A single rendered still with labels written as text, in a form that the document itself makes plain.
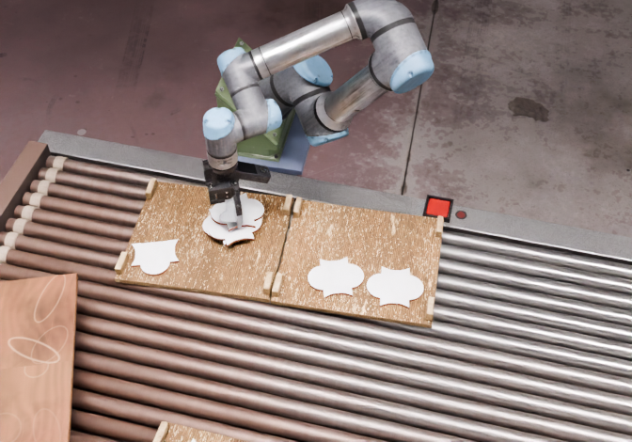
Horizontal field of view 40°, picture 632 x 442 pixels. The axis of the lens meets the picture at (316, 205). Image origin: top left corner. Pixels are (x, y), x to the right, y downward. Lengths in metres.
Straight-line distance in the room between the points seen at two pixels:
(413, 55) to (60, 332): 1.05
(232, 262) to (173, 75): 2.13
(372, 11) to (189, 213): 0.76
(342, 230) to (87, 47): 2.50
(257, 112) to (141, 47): 2.43
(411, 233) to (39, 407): 1.04
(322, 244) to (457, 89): 2.03
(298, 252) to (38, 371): 0.72
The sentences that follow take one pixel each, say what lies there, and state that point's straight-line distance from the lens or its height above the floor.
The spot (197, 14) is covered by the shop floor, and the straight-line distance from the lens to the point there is 4.67.
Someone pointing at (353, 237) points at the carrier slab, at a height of 0.94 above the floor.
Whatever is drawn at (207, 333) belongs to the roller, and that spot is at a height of 0.92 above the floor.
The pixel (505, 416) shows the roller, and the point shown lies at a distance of 2.10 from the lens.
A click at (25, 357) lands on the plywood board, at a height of 1.04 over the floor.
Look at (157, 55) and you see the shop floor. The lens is 4.43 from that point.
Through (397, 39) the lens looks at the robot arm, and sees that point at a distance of 2.10.
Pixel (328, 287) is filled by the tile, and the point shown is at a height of 0.94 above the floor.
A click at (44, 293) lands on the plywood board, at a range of 2.19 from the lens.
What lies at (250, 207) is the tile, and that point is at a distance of 2.34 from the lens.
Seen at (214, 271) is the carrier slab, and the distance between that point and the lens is 2.27.
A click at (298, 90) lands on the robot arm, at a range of 2.44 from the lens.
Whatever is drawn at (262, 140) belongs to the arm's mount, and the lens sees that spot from 2.56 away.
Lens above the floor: 2.74
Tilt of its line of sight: 49 degrees down
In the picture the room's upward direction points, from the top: straight up
